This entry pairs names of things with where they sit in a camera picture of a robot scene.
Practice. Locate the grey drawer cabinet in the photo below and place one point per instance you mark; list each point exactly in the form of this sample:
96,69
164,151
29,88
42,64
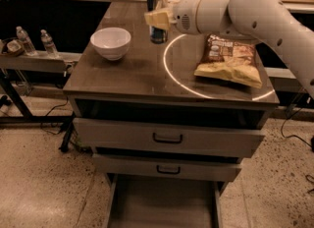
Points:
156,84

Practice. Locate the plastic water bottle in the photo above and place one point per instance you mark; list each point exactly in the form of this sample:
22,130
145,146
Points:
49,44
25,40

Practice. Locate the open bottom drawer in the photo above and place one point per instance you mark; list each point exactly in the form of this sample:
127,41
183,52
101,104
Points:
152,202

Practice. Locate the small dark bowl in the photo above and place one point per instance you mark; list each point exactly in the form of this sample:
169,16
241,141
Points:
10,47

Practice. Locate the white bowl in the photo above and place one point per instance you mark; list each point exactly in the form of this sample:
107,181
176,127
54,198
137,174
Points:
111,43

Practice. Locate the middle drawer with handle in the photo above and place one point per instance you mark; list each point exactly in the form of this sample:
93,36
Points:
140,166

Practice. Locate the top drawer with handle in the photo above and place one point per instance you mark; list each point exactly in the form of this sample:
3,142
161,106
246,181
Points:
168,138

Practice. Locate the redbull can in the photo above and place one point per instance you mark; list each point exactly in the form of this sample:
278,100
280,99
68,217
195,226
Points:
157,20

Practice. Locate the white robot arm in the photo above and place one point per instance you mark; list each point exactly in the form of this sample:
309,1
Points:
267,21

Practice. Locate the grey side bench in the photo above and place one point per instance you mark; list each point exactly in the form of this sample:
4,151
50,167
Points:
40,63

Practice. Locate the drawer with handle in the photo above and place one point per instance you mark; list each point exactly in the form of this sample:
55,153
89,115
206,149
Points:
140,166
168,138

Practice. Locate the left plastic water bottle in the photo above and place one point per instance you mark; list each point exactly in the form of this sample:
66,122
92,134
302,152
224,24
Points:
25,40

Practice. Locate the right plastic water bottle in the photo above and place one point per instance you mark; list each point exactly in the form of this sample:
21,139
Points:
49,44

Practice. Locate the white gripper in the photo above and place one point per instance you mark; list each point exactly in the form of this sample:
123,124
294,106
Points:
183,16

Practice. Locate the sea salt chips bag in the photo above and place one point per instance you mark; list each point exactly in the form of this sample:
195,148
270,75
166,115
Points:
229,60

